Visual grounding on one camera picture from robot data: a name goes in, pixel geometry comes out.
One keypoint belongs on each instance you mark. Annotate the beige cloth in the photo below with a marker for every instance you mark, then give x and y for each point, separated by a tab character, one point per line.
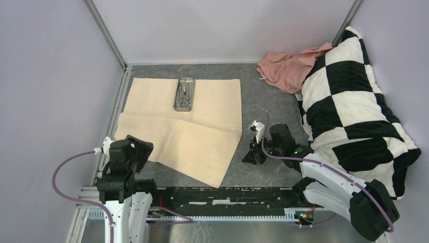
199	143

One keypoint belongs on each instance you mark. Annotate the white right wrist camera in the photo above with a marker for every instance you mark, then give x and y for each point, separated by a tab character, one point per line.
259	129

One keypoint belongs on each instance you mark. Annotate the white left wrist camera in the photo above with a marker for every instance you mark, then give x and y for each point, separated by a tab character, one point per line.
105	148

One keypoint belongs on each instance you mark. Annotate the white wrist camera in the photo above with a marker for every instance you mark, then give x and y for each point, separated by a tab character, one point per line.
259	129
105	148

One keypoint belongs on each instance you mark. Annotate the pink crumpled cloth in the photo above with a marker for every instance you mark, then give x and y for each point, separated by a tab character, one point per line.
288	71

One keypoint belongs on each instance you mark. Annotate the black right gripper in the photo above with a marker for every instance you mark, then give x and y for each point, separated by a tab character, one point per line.
254	156

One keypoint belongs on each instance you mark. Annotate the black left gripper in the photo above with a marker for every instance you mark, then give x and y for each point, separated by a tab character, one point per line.
143	149

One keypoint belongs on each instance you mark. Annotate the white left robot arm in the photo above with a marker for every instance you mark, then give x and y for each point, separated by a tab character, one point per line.
125	200

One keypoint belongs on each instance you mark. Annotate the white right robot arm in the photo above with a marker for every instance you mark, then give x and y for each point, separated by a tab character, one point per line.
366	205

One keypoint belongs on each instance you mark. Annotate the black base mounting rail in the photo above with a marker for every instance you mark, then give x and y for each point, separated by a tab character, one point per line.
230	201

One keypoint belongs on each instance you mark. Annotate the black white checkered pillow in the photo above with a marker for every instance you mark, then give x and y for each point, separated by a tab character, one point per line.
348	122

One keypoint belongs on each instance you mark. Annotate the metal surgical instrument tray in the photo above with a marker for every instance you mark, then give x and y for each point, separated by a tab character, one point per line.
184	94

